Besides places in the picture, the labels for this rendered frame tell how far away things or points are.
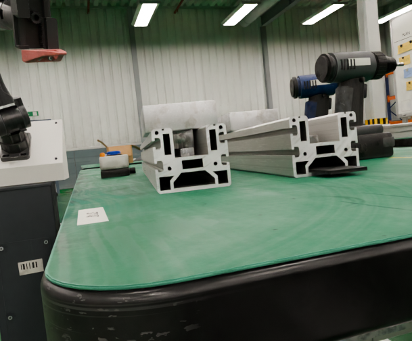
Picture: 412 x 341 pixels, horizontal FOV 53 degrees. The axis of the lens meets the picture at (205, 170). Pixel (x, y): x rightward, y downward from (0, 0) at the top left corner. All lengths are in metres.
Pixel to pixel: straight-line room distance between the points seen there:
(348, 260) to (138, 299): 0.10
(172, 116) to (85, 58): 12.00
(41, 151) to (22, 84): 11.10
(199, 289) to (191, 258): 0.03
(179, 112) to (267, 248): 0.43
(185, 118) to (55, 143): 0.90
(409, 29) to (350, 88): 3.70
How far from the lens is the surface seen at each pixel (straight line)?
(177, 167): 0.54
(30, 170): 1.41
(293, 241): 0.22
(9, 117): 1.35
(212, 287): 0.18
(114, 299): 0.18
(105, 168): 1.18
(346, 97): 0.88
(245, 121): 0.89
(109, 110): 12.36
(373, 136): 0.88
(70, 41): 12.74
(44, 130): 1.53
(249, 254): 0.20
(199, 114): 0.62
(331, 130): 0.63
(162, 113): 0.61
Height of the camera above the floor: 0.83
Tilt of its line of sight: 3 degrees down
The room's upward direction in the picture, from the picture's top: 6 degrees counter-clockwise
